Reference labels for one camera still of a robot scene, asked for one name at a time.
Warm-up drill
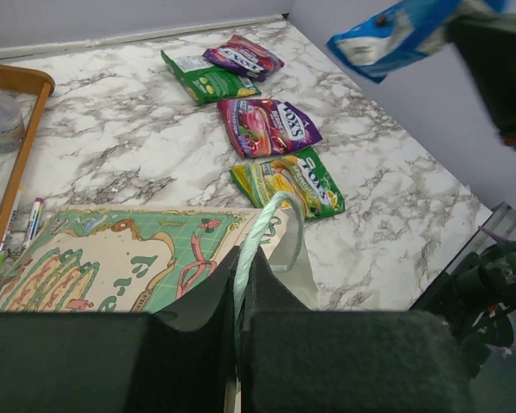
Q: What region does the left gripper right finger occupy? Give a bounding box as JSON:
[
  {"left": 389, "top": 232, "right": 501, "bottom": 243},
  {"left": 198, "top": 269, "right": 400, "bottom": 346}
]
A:
[{"left": 239, "top": 251, "right": 473, "bottom": 412}]

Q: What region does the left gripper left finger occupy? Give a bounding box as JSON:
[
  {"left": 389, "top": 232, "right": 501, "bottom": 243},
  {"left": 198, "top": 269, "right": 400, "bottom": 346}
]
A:
[{"left": 0, "top": 248, "right": 239, "bottom": 412}]

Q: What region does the purple pink candy bag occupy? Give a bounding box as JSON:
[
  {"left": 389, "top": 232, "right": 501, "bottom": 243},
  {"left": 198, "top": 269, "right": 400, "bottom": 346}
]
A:
[{"left": 203, "top": 34, "right": 285, "bottom": 83}]

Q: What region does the orange wooden shelf rack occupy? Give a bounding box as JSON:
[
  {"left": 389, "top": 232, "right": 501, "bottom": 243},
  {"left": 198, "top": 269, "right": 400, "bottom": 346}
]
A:
[{"left": 0, "top": 64, "right": 55, "bottom": 261}]

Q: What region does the small clear plastic jar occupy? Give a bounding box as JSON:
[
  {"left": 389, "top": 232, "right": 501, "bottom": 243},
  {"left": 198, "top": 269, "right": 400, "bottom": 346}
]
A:
[{"left": 0, "top": 91, "right": 25, "bottom": 153}]

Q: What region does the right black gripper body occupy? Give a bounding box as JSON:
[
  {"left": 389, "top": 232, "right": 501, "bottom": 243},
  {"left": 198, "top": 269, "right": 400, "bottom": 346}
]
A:
[{"left": 447, "top": 14, "right": 516, "bottom": 151}]

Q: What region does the purple berries candy bag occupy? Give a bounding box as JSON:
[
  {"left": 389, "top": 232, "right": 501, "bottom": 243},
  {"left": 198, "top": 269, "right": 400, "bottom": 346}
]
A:
[{"left": 217, "top": 99, "right": 323, "bottom": 158}]

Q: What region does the green printed paper bag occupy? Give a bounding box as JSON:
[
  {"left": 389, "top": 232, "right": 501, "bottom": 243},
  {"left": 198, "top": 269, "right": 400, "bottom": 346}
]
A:
[{"left": 0, "top": 191, "right": 319, "bottom": 314}]

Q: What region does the purple capped marker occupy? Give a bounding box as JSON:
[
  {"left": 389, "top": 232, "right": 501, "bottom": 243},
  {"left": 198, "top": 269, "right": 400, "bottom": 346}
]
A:
[{"left": 22, "top": 197, "right": 44, "bottom": 250}]

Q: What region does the blue white snack packet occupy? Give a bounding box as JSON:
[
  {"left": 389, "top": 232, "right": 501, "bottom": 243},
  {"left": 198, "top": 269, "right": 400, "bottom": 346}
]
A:
[{"left": 327, "top": 0, "right": 507, "bottom": 83}]

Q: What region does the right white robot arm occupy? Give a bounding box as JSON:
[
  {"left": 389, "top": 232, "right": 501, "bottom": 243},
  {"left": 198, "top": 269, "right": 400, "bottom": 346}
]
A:
[{"left": 412, "top": 14, "right": 516, "bottom": 377}]

